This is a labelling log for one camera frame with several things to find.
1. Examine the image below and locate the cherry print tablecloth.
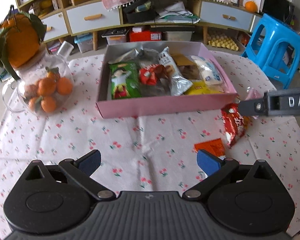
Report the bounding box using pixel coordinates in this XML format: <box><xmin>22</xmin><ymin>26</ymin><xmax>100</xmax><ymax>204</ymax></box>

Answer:
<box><xmin>0</xmin><ymin>55</ymin><xmax>300</xmax><ymax>237</ymax></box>

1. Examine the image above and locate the large orange fruit decoration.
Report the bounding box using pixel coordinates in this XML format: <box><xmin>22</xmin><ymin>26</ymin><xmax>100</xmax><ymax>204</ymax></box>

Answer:
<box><xmin>0</xmin><ymin>5</ymin><xmax>47</xmax><ymax>81</ymax></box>

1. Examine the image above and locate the small silver white packet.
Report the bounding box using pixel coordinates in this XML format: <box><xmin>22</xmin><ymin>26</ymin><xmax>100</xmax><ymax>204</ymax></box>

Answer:
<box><xmin>136</xmin><ymin>48</ymin><xmax>159</xmax><ymax>68</ymax></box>

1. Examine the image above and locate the green cartoon snack bag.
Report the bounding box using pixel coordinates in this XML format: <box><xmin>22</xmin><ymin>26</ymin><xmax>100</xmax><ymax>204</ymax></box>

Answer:
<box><xmin>109</xmin><ymin>62</ymin><xmax>141</xmax><ymax>100</ymax></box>

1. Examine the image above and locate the yellow egg tray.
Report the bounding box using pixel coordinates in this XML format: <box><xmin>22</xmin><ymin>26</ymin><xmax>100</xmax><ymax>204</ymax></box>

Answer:
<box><xmin>207</xmin><ymin>32</ymin><xmax>239</xmax><ymax>51</ymax></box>

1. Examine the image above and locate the brown biscuit clear packet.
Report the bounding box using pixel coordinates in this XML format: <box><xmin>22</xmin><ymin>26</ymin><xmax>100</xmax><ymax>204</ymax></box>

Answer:
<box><xmin>179</xmin><ymin>64</ymin><xmax>202</xmax><ymax>80</ymax></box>

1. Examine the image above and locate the wooden tv cabinet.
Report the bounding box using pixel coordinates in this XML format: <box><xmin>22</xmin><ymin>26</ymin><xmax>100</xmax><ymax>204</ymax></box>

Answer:
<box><xmin>15</xmin><ymin>0</ymin><xmax>261</xmax><ymax>46</ymax></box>

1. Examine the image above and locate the blue plastic stool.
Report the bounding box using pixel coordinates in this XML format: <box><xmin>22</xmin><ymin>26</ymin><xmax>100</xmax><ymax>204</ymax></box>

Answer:
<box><xmin>242</xmin><ymin>14</ymin><xmax>300</xmax><ymax>89</ymax></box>

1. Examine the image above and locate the clear rice cracker packet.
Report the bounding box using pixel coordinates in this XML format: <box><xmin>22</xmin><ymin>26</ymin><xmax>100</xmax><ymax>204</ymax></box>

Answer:
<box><xmin>108</xmin><ymin>48</ymin><xmax>141</xmax><ymax>64</ymax></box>

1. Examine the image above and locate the white blue bread packet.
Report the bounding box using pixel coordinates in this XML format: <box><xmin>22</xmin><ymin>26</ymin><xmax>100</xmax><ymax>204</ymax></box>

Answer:
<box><xmin>190</xmin><ymin>55</ymin><xmax>224</xmax><ymax>86</ymax></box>

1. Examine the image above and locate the orange fruit on cabinet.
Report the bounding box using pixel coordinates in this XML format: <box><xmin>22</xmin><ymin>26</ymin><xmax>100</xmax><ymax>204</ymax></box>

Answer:
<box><xmin>244</xmin><ymin>1</ymin><xmax>258</xmax><ymax>13</ymax></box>

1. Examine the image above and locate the gold snack stick packet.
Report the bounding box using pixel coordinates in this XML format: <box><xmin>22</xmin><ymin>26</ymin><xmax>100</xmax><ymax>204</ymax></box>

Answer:
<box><xmin>171</xmin><ymin>54</ymin><xmax>195</xmax><ymax>67</ymax></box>

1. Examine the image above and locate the red snack packet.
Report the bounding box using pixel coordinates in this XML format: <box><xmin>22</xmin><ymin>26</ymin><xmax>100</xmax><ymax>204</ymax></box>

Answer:
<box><xmin>139</xmin><ymin>64</ymin><xmax>166</xmax><ymax>86</ymax></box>
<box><xmin>221</xmin><ymin>103</ymin><xmax>251</xmax><ymax>148</ymax></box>

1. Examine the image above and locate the red orange packet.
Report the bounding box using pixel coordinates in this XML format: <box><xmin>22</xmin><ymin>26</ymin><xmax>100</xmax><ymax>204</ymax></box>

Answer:
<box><xmin>194</xmin><ymin>138</ymin><xmax>225</xmax><ymax>158</ymax></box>

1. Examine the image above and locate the yellow snack packet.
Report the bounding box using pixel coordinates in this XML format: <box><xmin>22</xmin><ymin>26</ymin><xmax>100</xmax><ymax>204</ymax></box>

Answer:
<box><xmin>184</xmin><ymin>80</ymin><xmax>224</xmax><ymax>95</ymax></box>

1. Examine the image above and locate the red box under cabinet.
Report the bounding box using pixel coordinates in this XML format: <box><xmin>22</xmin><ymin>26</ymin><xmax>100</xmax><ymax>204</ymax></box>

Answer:
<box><xmin>129</xmin><ymin>30</ymin><xmax>162</xmax><ymax>42</ymax></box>

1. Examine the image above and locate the black tray on shelf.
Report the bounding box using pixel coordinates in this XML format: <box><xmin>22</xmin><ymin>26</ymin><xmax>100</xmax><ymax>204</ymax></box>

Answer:
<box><xmin>123</xmin><ymin>0</ymin><xmax>158</xmax><ymax>24</ymax></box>

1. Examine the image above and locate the clear plastic storage bin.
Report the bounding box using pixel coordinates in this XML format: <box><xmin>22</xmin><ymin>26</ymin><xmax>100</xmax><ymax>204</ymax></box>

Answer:
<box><xmin>102</xmin><ymin>28</ymin><xmax>129</xmax><ymax>45</ymax></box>

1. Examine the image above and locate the glass jar with tangerines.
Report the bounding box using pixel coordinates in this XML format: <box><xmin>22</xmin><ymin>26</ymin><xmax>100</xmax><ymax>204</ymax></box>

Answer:
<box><xmin>2</xmin><ymin>41</ymin><xmax>74</xmax><ymax>115</ymax></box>

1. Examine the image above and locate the pink cardboard box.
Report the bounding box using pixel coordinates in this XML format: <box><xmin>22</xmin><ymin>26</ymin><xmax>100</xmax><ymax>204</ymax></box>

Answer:
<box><xmin>96</xmin><ymin>41</ymin><xmax>237</xmax><ymax>119</ymax></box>

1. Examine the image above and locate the silver cookie snack bag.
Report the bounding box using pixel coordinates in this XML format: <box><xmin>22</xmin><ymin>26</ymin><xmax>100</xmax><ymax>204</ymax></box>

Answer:
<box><xmin>158</xmin><ymin>47</ymin><xmax>193</xmax><ymax>96</ymax></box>

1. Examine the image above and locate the pink wafer snack packet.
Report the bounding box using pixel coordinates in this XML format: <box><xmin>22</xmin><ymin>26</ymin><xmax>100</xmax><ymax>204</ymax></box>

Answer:
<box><xmin>245</xmin><ymin>87</ymin><xmax>263</xmax><ymax>119</ymax></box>

